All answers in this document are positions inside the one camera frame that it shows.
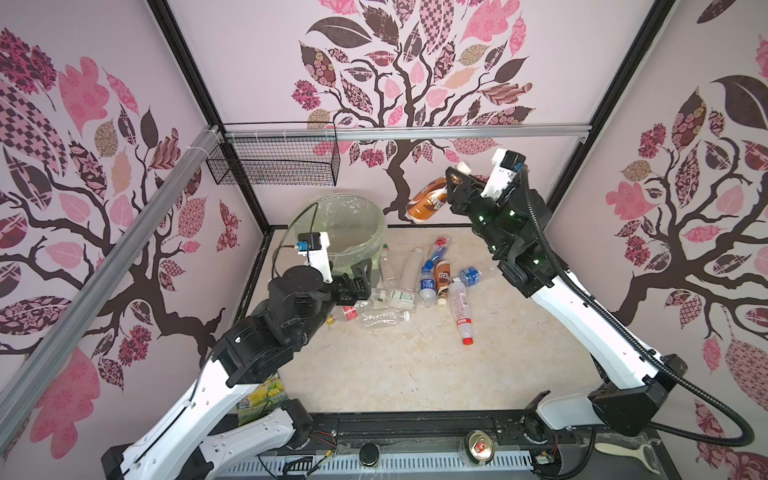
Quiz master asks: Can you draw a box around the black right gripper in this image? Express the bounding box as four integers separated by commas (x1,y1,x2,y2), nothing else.
449,165,510,261

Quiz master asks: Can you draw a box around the clear bottle red label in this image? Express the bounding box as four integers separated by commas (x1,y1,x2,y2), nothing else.
326,306,358,325

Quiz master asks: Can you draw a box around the brown coffee drink bottle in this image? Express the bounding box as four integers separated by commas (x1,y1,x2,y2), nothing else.
406,175,448,224

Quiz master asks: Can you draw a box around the clear bottle white cap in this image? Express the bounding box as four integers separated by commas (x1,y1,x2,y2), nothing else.
361,309,411,329

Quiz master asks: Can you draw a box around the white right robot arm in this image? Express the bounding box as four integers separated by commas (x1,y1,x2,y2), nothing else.
446,168,675,436

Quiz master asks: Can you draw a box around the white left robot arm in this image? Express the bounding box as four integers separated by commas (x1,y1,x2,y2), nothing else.
101,259,372,479

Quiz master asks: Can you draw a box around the grey mesh waste bin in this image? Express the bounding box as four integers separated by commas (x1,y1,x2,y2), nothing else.
289,193,388,286

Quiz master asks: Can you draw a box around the clear bottle green cap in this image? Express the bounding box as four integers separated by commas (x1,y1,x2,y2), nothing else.
379,244,398,290

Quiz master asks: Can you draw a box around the clear bottle green white label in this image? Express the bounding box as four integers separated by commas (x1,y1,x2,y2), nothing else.
370,288,416,311

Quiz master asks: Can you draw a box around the clear bottle pink blue label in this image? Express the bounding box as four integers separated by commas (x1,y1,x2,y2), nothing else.
424,235,451,270

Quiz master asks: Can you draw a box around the small bottle blue label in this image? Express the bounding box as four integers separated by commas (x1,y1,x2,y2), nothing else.
459,267,482,287

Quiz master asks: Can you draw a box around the tall bottle red cap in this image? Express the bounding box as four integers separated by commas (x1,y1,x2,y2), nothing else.
448,277,474,345

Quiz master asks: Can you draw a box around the green snack bag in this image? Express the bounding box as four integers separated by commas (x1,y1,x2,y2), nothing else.
236,373,288,426

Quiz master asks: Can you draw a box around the white vented base panel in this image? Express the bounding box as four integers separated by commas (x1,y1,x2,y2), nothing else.
219,451,533,479

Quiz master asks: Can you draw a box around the tin can on base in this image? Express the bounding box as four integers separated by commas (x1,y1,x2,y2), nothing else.
459,430,495,467

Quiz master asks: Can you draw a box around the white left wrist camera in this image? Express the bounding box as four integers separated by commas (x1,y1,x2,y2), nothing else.
296,232,333,284

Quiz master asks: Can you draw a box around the black wire wall basket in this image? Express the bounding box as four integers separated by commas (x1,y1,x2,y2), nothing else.
206,120,341,186

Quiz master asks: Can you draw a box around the aluminium rail back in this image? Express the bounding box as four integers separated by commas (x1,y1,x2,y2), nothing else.
225,124,591,141

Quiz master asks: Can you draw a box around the aluminium rail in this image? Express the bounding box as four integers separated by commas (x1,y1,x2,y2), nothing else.
1,125,221,448
225,124,591,141

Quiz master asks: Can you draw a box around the aluminium rail left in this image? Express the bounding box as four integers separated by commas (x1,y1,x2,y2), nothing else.
1,125,221,448

